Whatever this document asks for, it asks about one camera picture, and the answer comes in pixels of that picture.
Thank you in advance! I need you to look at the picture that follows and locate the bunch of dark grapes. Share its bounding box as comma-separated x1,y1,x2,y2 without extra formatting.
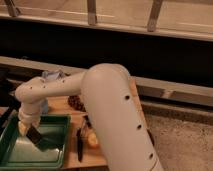
68,96,85,112

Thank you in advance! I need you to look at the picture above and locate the yellow round fruit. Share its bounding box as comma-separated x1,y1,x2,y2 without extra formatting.
87,133,99,148

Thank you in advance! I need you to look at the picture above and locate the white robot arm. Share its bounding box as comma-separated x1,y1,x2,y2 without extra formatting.
15,63,164,171

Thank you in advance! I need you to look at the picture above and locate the blue cup near tray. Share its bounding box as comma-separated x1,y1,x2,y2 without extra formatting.
41,99,49,114

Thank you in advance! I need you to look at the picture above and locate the black eraser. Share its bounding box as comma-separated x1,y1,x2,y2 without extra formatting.
26,126,44,148

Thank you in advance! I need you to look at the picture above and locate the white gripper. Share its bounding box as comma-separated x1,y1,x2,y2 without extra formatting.
18,108,41,136

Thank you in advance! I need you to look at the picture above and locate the black handled knife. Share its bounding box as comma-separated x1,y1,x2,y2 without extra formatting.
76,120,86,162

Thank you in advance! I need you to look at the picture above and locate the small dark toy car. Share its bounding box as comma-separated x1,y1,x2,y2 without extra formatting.
83,115,92,128

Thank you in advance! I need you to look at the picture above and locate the green plastic tray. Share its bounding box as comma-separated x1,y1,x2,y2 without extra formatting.
0,115,70,171

